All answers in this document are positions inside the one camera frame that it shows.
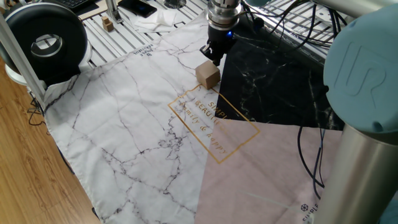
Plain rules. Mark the marble pattern tablecloth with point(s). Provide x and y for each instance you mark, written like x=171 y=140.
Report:
x=140 y=140

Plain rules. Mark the black smartphone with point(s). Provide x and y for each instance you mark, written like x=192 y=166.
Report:
x=136 y=7

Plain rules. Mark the small wooden block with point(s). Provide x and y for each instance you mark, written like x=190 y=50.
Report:
x=108 y=26

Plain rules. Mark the aluminium frame post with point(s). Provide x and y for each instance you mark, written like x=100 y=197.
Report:
x=21 y=62

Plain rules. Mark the wooden cube block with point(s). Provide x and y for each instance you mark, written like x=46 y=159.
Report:
x=207 y=74

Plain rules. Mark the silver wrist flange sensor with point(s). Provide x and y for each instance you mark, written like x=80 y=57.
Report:
x=224 y=14

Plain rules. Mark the black keyboard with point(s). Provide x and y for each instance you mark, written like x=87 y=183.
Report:
x=71 y=2

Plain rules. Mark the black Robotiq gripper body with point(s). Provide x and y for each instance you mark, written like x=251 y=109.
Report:
x=221 y=39

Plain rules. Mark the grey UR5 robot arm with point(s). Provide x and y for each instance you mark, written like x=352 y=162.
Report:
x=360 y=77

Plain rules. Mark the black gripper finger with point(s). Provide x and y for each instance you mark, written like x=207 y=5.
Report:
x=209 y=53
x=221 y=56

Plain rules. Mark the metal stand bracket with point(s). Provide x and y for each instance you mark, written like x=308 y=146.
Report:
x=113 y=11

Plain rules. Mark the tiny wooden block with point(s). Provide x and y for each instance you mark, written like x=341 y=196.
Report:
x=105 y=19

